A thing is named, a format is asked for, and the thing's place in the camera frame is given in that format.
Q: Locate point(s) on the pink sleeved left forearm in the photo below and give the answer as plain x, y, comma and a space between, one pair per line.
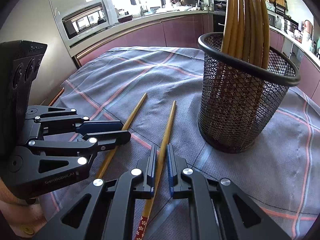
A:
25, 220

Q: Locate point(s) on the bamboo chopstick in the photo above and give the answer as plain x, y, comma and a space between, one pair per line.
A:
107, 160
229, 20
258, 35
234, 29
241, 30
247, 36
158, 172
266, 33

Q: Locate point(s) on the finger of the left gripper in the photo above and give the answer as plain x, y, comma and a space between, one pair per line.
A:
100, 127
107, 139

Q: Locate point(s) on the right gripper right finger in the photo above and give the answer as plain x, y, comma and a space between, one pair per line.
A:
218, 209

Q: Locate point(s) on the black left camera box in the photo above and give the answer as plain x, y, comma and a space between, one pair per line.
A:
20, 63

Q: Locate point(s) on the white microwave oven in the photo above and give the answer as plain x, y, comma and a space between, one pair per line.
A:
86, 20

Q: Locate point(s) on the black mesh holder cup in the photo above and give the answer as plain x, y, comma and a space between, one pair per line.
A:
238, 98

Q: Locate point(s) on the wall spice rack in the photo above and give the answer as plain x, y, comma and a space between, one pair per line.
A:
278, 6

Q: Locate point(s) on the pink kettle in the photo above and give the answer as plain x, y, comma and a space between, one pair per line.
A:
307, 31

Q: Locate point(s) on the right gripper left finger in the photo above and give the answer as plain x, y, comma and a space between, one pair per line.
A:
104, 209

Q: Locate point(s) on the grey plaid tablecloth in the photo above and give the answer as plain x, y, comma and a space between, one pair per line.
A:
280, 172

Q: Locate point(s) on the black built-in oven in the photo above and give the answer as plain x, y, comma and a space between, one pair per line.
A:
220, 7

